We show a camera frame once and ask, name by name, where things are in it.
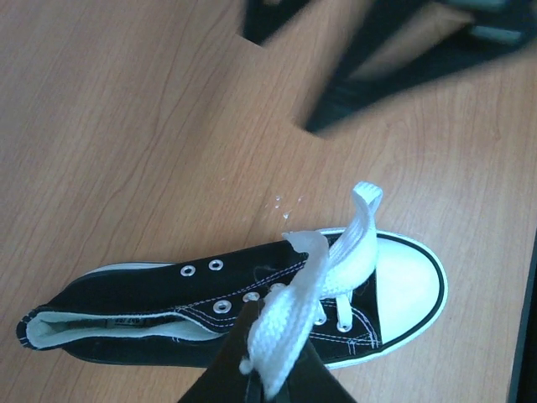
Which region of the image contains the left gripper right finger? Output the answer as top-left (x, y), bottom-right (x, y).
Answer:
top-left (276, 342), bottom-right (356, 403)

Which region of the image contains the sneaker white shoelace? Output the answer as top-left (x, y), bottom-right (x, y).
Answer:
top-left (239, 181), bottom-right (383, 400)

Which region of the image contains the black white sneaker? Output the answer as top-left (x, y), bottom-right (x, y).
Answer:
top-left (16, 231), bottom-right (448, 369)

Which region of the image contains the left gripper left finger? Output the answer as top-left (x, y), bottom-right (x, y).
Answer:
top-left (178, 301), bottom-right (263, 403)

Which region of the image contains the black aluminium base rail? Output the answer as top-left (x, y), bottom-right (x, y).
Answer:
top-left (507, 241), bottom-right (536, 403)

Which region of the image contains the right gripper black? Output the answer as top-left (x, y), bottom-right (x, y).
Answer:
top-left (241, 0), bottom-right (537, 138)

